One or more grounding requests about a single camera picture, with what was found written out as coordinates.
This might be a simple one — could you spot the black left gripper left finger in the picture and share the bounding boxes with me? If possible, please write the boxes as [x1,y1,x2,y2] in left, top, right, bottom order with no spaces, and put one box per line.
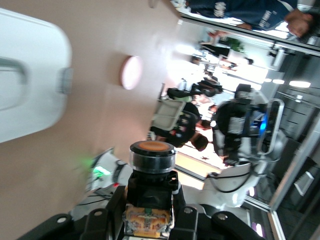
[16,185,128,240]

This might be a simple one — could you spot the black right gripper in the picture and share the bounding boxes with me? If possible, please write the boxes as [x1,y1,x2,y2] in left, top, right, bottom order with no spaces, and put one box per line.
[215,83,269,167]

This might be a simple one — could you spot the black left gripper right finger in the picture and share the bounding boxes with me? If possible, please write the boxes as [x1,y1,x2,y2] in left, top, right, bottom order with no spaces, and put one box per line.
[169,189,264,240]

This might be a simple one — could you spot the orange push button switch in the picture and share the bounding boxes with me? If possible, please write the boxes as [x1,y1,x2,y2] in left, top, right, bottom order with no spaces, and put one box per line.
[122,140,182,238]

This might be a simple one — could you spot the white lunch box grey clips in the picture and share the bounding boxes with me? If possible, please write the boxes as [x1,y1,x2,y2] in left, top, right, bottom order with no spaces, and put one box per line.
[0,7,74,144]

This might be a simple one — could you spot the black backpack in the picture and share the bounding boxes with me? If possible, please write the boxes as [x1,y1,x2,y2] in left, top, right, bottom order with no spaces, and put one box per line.
[166,76,224,99]

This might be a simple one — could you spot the person in black shirt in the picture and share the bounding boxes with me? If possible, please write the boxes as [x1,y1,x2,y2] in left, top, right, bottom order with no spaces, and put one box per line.
[149,101,210,153]

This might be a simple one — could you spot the white office chair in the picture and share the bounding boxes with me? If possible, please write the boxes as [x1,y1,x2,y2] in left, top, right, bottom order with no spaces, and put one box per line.
[151,98,186,131]

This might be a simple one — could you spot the green potted plant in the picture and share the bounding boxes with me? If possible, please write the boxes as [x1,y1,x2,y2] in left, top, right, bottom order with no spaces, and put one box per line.
[224,36,246,54]

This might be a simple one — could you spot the person in navy shirt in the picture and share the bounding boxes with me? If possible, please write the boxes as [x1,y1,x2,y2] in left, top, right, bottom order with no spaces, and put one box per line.
[185,0,315,39]

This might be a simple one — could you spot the pale pink round plate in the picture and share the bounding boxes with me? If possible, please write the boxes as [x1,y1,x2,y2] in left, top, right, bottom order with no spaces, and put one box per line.
[119,55,145,91]

